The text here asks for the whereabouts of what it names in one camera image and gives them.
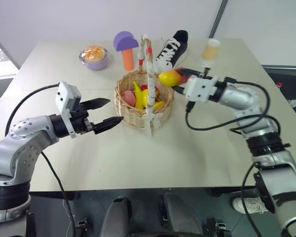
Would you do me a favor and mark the pink toy fruit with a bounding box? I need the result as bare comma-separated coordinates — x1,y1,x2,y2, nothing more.
120,90,137,107

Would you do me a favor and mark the dark rounded shape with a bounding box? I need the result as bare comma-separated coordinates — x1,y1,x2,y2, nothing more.
158,192,203,236
101,196,133,237

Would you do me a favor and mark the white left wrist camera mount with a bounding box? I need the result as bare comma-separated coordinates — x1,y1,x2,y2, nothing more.
55,80,81,139

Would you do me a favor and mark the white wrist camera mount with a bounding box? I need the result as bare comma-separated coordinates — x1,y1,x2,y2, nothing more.
184,75,219,103
55,80,81,139

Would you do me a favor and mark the black and white sneaker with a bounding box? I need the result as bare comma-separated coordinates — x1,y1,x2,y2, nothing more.
154,30,189,73

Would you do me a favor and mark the white shoe under table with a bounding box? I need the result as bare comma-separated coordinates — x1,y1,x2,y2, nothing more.
231,196,270,215

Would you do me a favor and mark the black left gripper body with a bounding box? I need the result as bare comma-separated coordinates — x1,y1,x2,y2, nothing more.
71,102,96,135

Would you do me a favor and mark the yellow toy banana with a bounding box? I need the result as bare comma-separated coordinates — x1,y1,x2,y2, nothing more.
133,80,149,110

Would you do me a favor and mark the grey metal pole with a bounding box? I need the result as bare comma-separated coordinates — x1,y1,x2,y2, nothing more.
208,0,229,39

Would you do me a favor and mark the yellow red toy mango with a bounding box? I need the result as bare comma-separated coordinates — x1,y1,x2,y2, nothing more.
159,67,188,88

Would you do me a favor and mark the orange food in bowl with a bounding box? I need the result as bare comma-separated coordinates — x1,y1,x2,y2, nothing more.
82,45,106,62

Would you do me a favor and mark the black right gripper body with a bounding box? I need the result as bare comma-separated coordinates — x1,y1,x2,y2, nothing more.
196,71,212,80

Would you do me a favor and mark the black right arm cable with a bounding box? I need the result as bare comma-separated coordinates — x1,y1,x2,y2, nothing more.
185,100,281,131
240,163,262,237
223,77,272,117

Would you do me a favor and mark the small black bracket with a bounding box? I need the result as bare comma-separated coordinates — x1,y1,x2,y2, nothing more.
73,217,89,232
206,218,232,233

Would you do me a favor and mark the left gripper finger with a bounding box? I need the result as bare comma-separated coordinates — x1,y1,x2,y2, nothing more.
81,98,111,111
92,116,124,135

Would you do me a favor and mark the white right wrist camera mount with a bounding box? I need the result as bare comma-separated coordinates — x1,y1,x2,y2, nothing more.
184,75,219,103

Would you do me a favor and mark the window with grey frame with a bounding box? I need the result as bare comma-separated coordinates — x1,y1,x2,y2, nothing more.
0,31,21,80

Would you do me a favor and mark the purple bowl with clear lid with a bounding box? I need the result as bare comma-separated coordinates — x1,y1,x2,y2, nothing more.
78,45,110,71

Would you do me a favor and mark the dark side table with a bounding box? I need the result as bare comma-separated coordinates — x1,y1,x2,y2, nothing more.
261,64,296,122

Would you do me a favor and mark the wicker basket with white handle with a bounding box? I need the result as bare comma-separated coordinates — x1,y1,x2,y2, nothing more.
113,34,175,137

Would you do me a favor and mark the purple half round block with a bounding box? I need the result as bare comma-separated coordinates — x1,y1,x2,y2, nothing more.
113,31,140,52

